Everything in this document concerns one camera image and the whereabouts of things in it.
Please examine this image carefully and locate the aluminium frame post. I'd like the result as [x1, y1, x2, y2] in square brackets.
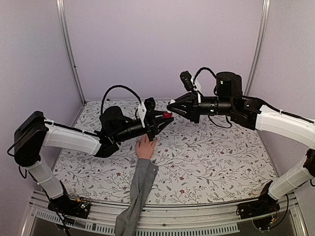
[56, 0, 86, 105]
[245, 0, 271, 96]

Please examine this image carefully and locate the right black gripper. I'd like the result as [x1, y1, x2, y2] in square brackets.
[167, 90, 233, 124]

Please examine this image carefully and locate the right aluminium frame post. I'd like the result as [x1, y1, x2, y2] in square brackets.
[245, 0, 271, 96]

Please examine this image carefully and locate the red nail polish bottle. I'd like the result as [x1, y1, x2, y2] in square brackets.
[163, 111, 172, 118]

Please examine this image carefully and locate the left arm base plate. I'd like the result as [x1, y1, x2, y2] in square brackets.
[48, 196, 91, 219]

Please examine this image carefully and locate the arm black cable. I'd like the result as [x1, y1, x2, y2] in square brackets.
[194, 67, 217, 82]
[101, 85, 143, 116]

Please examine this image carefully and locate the floral patterned table cloth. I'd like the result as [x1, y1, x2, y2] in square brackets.
[53, 115, 277, 205]

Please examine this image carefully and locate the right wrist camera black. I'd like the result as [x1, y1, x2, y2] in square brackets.
[180, 71, 202, 97]

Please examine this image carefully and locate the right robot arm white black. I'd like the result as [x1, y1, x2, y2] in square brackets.
[167, 71, 315, 214]

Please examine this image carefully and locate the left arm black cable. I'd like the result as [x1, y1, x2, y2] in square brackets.
[101, 85, 143, 116]

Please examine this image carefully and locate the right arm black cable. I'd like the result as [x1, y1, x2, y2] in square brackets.
[194, 67, 217, 82]

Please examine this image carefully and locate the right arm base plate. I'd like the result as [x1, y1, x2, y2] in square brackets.
[235, 198, 280, 231]

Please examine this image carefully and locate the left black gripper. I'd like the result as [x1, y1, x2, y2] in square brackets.
[114, 111, 175, 144]

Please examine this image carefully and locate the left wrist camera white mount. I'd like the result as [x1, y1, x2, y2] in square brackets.
[135, 97, 156, 127]

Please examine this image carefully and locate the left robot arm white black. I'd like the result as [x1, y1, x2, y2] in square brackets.
[7, 104, 174, 213]

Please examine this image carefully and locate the left aluminium frame post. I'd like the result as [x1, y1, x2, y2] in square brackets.
[56, 0, 86, 105]

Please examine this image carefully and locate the person's hand on table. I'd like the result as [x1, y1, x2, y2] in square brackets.
[136, 135, 158, 160]

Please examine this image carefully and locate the front aluminium rail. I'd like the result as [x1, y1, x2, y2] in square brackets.
[21, 190, 309, 236]

